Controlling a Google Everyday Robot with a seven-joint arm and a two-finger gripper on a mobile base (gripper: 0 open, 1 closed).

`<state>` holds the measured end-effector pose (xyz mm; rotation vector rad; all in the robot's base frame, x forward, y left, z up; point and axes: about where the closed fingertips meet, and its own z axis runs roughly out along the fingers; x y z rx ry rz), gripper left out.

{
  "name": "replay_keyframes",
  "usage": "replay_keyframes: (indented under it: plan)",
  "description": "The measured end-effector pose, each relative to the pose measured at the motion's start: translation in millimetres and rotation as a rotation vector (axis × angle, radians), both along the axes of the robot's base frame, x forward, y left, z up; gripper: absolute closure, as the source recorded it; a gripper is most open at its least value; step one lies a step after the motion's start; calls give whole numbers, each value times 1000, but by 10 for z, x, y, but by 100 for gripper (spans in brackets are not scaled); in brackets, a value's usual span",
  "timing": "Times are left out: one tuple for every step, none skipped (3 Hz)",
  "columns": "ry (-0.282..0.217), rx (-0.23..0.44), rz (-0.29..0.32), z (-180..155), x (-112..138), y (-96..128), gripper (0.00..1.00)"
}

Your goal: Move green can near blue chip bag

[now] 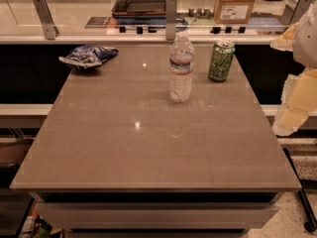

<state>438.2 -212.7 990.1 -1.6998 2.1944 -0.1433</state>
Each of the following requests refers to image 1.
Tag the glass railing panel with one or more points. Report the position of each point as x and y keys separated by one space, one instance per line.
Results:
x=20 y=23

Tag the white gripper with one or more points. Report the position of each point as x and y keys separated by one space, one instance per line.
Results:
x=307 y=40

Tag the middle metal glass bracket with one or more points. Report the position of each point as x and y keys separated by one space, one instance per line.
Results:
x=170 y=19

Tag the metal glass bracket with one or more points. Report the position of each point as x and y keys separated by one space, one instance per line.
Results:
x=294 y=10
x=170 y=19
x=49 y=27

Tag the blue chip bag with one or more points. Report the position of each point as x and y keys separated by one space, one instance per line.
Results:
x=88 y=56

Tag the grey table drawer unit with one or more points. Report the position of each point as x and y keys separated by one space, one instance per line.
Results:
x=145 y=216

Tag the left metal glass bracket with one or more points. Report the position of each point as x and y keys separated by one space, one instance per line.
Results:
x=49 y=27

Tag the right metal glass bracket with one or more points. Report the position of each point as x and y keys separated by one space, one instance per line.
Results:
x=294 y=10

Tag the clear plastic water bottle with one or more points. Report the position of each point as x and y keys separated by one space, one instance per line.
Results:
x=181 y=68

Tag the brown cardboard box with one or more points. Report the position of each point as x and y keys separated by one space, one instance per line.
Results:
x=233 y=11

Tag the green soda can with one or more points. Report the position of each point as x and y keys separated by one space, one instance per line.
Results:
x=221 y=60

